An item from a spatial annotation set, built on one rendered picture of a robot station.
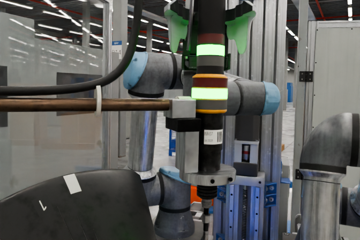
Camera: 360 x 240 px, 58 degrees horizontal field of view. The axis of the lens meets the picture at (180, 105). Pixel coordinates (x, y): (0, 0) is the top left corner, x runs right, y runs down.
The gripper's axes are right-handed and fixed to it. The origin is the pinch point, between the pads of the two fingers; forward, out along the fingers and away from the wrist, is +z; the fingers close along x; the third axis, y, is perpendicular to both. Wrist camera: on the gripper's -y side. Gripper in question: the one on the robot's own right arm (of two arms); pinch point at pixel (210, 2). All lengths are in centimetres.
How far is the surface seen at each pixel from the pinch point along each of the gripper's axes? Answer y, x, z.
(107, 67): 0, 47, -139
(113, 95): 26, 121, -465
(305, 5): -42, -68, -171
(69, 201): 26.1, 18.7, -5.8
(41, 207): 26.3, 21.6, -3.6
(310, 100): 17, -74, -170
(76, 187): 24.7, 18.4, -7.8
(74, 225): 28.6, 17.1, -3.5
